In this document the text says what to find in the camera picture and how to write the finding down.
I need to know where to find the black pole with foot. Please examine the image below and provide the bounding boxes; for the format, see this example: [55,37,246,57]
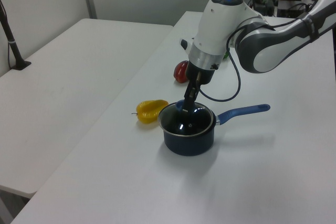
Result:
[0,0,32,71]

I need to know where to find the dark saucepan with blue handle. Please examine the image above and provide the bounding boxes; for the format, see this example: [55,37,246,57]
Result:
[157,103,271,157]

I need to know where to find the white and black wrist attachment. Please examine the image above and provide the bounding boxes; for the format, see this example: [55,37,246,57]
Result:
[179,38,195,55]

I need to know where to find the black electronics box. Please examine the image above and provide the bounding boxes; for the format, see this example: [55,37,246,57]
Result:
[252,0,276,16]

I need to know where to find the glass lid with blue knob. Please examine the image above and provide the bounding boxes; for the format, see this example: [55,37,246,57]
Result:
[159,100,214,137]

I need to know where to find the white side table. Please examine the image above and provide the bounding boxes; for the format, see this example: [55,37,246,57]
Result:
[0,18,174,200]

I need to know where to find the yellow starfruit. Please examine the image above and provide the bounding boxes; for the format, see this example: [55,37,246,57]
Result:
[131,99,170,125]

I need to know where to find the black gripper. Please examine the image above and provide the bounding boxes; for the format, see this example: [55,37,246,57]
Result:
[182,60,219,112]

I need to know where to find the blue-grey gripper cable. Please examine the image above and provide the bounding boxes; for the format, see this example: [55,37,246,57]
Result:
[198,16,299,102]

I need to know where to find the red apple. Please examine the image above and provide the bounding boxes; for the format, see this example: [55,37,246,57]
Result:
[173,60,190,84]

